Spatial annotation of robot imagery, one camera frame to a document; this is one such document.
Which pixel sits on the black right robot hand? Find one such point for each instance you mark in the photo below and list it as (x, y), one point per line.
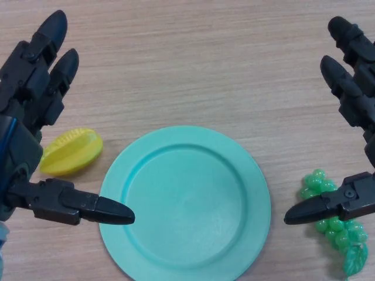
(357, 87)

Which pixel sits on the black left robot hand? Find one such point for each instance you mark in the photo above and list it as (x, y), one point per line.
(26, 87)

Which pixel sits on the green grape bunch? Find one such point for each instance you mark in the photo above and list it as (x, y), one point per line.
(341, 238)

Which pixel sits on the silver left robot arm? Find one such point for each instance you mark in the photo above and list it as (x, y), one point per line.
(2, 237)

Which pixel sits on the green round plate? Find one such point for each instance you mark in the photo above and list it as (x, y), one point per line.
(184, 205)

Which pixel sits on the yellow starfruit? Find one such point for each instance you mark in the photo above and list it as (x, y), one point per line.
(73, 152)

